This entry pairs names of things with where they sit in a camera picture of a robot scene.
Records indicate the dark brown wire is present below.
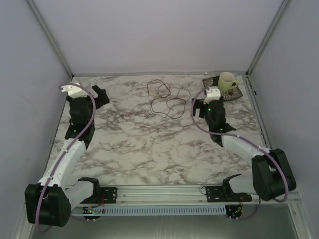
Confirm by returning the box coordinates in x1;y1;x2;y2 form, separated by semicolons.
146;79;191;119

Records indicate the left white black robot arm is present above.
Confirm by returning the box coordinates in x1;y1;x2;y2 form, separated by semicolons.
24;83;110;227

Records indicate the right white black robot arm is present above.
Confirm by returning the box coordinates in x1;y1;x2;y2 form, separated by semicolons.
191;99;297;201

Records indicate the black floral square plate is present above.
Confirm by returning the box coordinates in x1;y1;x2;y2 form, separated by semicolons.
202;75;243;102

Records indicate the light green mug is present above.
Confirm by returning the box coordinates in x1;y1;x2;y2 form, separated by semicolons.
217;72;239;93

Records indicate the right black circuit board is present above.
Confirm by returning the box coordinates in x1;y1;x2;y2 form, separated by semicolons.
225;203;244;221

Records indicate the left green circuit board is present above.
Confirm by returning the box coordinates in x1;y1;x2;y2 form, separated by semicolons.
82;207;105;215

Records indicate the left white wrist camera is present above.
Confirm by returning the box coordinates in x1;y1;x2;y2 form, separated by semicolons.
60;82;88;99

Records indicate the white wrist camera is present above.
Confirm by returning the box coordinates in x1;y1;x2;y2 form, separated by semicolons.
205;87;221;101
60;82;88;99

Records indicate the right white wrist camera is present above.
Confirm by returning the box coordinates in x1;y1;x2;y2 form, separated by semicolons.
205;87;221;101

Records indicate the left aluminium frame post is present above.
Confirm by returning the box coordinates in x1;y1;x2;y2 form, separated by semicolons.
25;0;74;79

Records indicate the aluminium frame post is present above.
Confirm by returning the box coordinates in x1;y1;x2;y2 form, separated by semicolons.
25;0;74;79
246;0;293;77

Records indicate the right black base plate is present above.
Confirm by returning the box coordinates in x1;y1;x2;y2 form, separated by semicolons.
203;186;252;203

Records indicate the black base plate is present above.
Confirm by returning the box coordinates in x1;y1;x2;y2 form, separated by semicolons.
97;187;118;205
203;186;252;203

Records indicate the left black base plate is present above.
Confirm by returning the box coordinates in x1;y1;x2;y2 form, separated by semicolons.
97;187;118;205

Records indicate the blue slotted cable duct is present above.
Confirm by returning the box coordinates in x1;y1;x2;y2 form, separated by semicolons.
98;205;226;216

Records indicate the aluminium front rail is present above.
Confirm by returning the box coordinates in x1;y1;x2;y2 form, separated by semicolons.
24;184;304;207

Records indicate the right aluminium frame post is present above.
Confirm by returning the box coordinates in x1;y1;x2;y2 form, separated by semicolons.
246;0;293;77

